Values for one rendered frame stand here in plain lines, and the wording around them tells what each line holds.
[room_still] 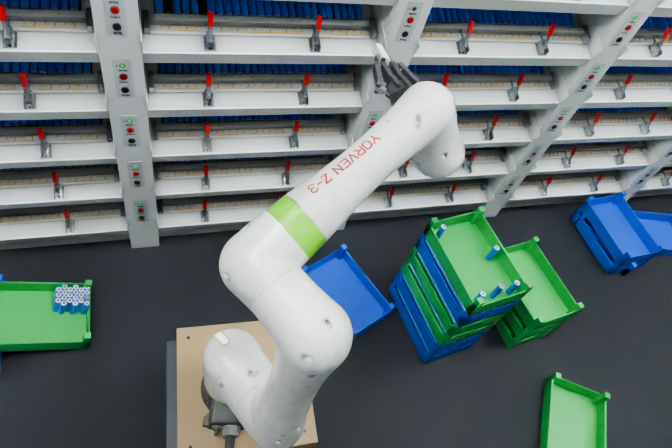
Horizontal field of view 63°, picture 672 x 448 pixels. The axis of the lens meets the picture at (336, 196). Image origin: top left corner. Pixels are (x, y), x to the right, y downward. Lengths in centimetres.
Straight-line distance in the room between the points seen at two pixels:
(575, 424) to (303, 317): 148
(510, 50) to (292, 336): 114
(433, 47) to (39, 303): 143
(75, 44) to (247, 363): 82
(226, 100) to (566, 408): 155
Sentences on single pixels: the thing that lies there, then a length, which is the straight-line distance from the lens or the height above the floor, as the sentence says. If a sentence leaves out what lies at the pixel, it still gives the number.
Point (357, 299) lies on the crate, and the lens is 203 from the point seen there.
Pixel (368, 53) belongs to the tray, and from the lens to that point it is 151.
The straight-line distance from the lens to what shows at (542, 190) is 249.
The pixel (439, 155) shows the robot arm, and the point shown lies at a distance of 109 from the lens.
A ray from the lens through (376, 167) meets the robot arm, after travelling 97.
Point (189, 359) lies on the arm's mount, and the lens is 154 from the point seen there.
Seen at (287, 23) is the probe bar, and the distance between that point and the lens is 146.
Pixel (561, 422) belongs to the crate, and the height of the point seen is 0.
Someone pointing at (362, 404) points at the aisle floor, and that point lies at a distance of 190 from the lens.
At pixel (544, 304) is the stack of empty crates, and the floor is 16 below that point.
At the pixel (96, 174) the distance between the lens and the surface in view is 184.
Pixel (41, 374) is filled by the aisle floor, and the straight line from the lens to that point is 193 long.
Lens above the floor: 177
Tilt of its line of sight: 51 degrees down
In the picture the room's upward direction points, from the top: 19 degrees clockwise
